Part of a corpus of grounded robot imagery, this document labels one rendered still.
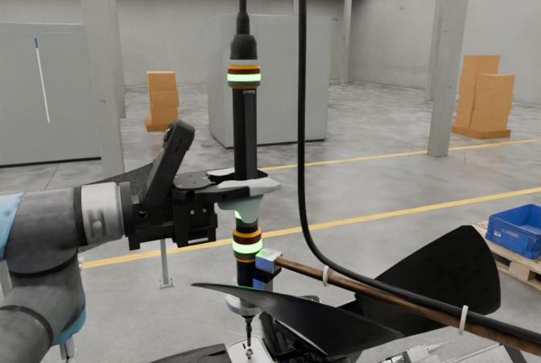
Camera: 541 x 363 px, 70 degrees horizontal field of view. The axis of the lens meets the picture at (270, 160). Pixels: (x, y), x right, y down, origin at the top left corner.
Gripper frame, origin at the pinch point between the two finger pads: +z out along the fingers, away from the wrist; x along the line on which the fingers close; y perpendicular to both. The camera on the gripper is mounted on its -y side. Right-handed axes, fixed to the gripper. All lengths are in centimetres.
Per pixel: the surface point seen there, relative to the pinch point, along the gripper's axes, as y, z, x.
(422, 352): 42, 33, 1
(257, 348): 31.5, -1.3, -1.7
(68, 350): 61, -39, -52
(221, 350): 31.2, -7.1, -3.2
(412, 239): 151, 221, -201
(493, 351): 37, 41, 10
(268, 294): 6.4, -6.8, 18.3
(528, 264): 137, 253, -116
